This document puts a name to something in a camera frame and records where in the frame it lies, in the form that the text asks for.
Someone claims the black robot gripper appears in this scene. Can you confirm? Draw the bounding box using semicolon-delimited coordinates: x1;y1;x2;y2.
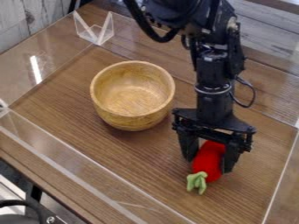
172;84;257;173

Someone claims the red felt strawberry toy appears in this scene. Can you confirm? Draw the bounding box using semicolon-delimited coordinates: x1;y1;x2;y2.
186;141;226;195

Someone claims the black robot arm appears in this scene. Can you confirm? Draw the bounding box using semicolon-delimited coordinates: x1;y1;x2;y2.
124;0;257;173

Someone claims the light wooden bowl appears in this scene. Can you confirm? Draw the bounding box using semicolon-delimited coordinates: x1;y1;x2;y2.
90;60;175;131

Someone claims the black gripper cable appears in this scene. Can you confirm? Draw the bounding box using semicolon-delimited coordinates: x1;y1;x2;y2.
229;76;258;109

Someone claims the clear acrylic tray enclosure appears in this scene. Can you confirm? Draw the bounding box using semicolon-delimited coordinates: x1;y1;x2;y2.
0;10;299;224

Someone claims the black table leg bracket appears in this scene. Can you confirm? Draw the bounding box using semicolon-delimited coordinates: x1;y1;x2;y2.
24;184;68;224

